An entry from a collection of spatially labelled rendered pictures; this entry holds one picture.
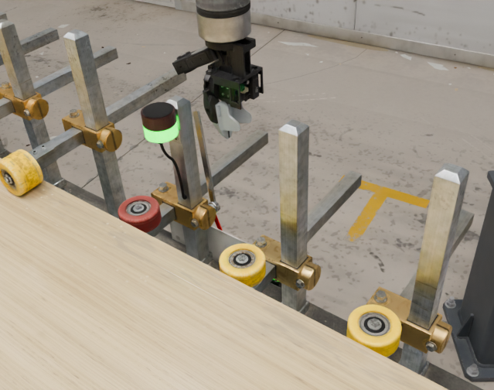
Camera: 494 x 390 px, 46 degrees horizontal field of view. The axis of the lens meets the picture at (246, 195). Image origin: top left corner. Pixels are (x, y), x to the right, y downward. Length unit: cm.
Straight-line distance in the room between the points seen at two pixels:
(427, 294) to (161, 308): 42
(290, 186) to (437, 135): 214
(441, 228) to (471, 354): 123
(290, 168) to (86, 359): 42
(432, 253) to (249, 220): 164
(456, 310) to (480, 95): 159
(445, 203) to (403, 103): 249
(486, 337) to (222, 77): 124
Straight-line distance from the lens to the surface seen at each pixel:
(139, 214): 114
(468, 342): 209
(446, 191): 82
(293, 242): 104
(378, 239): 240
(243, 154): 135
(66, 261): 109
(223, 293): 97
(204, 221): 118
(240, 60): 101
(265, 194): 260
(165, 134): 103
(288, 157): 93
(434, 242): 88
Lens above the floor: 162
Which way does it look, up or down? 38 degrees down
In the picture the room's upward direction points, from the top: 4 degrees counter-clockwise
